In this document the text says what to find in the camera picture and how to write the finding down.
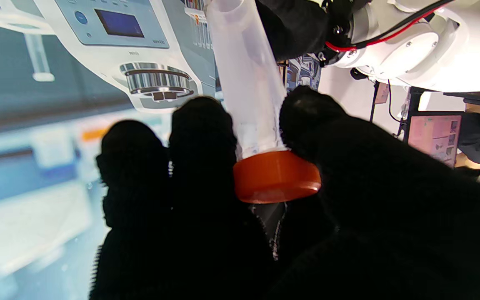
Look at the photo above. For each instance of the pink screen computer monitor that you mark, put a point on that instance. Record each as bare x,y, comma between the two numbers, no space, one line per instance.
433,135

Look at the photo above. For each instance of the clear plastic test tube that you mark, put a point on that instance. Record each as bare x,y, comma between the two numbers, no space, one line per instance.
250,79

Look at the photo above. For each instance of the black backdrop stand pole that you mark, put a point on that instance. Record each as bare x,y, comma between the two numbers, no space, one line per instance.
374,102

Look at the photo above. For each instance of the printed laboratory backdrop banner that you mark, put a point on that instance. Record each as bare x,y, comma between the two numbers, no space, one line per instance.
56,125

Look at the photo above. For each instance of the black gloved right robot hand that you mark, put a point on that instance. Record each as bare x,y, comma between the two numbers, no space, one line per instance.
390,208

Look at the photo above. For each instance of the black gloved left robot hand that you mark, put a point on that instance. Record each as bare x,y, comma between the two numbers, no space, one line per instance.
294,25

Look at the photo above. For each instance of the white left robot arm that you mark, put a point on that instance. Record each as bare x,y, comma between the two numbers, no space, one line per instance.
431,50

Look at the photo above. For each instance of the orange tube cap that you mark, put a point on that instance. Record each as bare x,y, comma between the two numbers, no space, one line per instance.
275,177

